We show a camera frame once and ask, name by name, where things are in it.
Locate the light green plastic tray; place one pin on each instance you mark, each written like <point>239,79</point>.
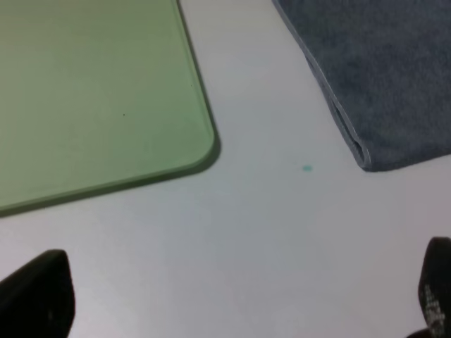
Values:
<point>96,95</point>

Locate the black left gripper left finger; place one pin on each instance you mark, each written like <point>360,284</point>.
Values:
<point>38,299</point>

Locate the grey towel with orange stripes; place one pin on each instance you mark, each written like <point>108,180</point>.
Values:
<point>384,70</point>

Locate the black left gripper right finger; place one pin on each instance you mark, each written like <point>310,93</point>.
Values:
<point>434,289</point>

